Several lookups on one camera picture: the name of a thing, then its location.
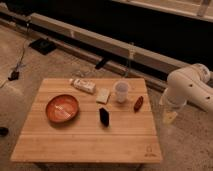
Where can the translucent yellowish gripper tool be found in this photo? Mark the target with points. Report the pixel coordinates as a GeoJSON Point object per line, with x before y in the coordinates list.
{"type": "Point", "coordinates": [169, 113]}

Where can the black eraser block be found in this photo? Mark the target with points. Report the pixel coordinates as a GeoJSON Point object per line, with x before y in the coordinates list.
{"type": "Point", "coordinates": [104, 116]}

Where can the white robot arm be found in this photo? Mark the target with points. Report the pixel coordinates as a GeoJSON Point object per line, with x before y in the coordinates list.
{"type": "Point", "coordinates": [186, 84]}

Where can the dark red oblong object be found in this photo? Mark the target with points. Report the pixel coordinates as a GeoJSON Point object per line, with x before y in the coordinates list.
{"type": "Point", "coordinates": [138, 104]}

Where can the clear plastic cup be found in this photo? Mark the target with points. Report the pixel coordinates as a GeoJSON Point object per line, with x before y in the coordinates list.
{"type": "Point", "coordinates": [121, 90]}

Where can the beige sponge block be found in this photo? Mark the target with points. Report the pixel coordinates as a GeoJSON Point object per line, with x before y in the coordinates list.
{"type": "Point", "coordinates": [103, 95]}

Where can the white tube bottle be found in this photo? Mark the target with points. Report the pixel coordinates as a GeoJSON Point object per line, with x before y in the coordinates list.
{"type": "Point", "coordinates": [83, 85]}

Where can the wooden table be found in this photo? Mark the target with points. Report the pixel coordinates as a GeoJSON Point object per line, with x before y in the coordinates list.
{"type": "Point", "coordinates": [131, 137]}

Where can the orange round bowl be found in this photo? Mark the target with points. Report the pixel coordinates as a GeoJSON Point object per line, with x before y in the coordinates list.
{"type": "Point", "coordinates": [62, 108]}

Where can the black flat floor plate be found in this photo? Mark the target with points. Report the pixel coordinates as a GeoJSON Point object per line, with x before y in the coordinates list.
{"type": "Point", "coordinates": [43, 46]}

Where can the black object at left edge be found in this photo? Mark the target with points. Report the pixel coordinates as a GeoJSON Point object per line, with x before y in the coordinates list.
{"type": "Point", "coordinates": [4, 131]}

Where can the long beige rail beam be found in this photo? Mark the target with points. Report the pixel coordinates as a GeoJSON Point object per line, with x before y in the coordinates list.
{"type": "Point", "coordinates": [156, 46]}

